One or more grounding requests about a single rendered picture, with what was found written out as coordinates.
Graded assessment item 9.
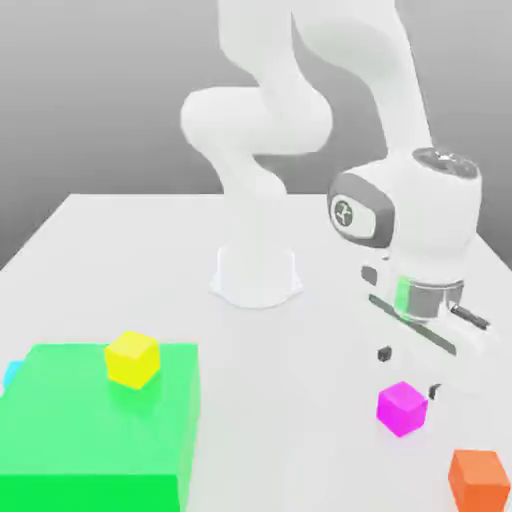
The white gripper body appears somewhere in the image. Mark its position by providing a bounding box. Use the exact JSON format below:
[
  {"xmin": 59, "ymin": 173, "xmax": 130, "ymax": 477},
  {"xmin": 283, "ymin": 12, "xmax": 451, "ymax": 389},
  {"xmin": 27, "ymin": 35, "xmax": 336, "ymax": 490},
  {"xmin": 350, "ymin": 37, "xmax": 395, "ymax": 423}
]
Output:
[{"xmin": 364, "ymin": 291, "xmax": 501, "ymax": 386}]

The small magenta cube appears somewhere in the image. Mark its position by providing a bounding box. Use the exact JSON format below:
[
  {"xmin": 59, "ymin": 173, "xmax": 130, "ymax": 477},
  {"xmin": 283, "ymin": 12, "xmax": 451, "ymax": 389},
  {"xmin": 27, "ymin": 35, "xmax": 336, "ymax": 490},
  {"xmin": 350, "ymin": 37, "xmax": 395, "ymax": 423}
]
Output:
[{"xmin": 375, "ymin": 380, "xmax": 430, "ymax": 439}]

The small orange cube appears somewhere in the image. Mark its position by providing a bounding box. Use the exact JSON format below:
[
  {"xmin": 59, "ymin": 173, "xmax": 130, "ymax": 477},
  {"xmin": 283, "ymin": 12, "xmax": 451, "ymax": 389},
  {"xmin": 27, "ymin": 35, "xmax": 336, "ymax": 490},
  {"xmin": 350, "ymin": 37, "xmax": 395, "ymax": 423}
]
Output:
[{"xmin": 447, "ymin": 449, "xmax": 512, "ymax": 512}]

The small yellow cube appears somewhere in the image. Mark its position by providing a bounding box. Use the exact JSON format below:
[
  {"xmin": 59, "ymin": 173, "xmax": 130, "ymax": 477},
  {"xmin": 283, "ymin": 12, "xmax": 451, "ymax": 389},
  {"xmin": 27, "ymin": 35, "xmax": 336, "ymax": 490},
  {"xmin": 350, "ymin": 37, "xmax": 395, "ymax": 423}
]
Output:
[{"xmin": 104, "ymin": 330, "xmax": 162, "ymax": 391}]

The small cyan cube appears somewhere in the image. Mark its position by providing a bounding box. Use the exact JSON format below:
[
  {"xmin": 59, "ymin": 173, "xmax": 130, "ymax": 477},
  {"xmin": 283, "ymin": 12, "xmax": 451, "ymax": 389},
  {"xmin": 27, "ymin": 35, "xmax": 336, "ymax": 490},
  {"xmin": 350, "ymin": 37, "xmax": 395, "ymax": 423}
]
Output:
[{"xmin": 2, "ymin": 359, "xmax": 26, "ymax": 392}]

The large green box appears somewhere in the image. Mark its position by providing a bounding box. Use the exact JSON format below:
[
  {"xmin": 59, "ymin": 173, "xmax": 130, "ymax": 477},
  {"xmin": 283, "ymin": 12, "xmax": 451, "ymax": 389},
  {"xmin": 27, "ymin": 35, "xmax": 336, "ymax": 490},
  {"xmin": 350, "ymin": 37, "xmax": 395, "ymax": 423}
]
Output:
[{"xmin": 0, "ymin": 342, "xmax": 201, "ymax": 512}]

